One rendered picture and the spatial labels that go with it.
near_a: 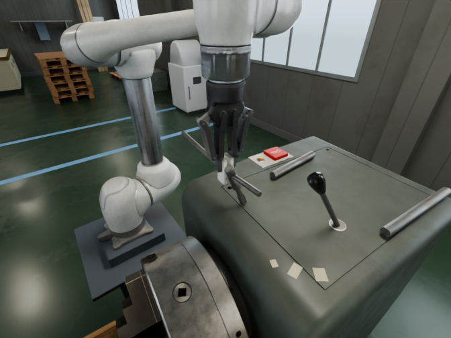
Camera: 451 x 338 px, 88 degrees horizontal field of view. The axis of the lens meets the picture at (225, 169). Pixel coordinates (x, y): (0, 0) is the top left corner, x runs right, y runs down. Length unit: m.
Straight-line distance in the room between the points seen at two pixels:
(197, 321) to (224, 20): 0.49
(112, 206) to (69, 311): 1.17
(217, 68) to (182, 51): 4.32
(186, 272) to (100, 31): 0.60
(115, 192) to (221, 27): 0.79
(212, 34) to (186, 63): 4.30
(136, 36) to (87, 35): 0.15
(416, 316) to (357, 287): 1.70
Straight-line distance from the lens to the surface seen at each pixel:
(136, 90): 0.96
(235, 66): 0.42
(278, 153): 0.80
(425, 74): 2.77
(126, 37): 0.68
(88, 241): 1.33
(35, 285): 2.36
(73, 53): 0.85
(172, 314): 0.47
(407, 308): 2.20
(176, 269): 0.50
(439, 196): 0.79
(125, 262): 1.18
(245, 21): 0.42
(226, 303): 0.49
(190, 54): 4.80
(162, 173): 1.09
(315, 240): 0.54
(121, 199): 1.04
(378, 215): 0.67
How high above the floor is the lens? 1.65
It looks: 33 degrees down
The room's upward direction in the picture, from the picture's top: straight up
